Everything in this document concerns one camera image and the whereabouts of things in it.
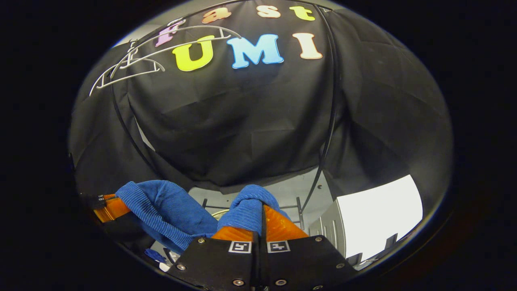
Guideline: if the white box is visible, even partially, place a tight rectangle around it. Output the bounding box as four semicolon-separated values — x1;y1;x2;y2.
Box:
309;175;424;269

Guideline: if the white plastic clothes hanger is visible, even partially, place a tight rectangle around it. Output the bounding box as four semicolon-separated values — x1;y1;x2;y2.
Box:
89;40;166;97
121;25;243;69

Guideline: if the black backdrop cloth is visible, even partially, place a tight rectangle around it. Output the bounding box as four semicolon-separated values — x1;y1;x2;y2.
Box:
69;0;453;194

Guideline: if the blue corduroy jacket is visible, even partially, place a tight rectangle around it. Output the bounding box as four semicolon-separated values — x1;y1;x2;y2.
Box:
115;180;291;255

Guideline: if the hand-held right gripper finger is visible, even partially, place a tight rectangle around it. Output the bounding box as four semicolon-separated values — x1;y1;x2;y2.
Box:
261;204;360;291
166;226;261;291

